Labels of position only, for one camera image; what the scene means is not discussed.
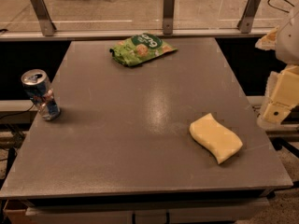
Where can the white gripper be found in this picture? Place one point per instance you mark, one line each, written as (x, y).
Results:
(289, 42)

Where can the red bull can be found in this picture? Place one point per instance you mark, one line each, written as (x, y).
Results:
(37, 85)

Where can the yellow sponge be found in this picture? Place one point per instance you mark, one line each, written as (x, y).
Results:
(217, 139)

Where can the green snack bag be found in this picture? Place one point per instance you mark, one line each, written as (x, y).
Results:
(139, 49)

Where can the cardboard box under table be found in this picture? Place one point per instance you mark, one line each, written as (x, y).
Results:
(15, 211)

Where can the right metal bracket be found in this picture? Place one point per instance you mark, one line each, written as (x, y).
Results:
(247, 19)

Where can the metal bracket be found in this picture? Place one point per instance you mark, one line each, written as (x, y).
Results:
(247, 19)
(168, 16)
(46, 24)

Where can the middle metal bracket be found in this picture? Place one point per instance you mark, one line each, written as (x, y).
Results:
(168, 16)

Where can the left metal bracket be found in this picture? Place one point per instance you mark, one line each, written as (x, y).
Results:
(46, 24)

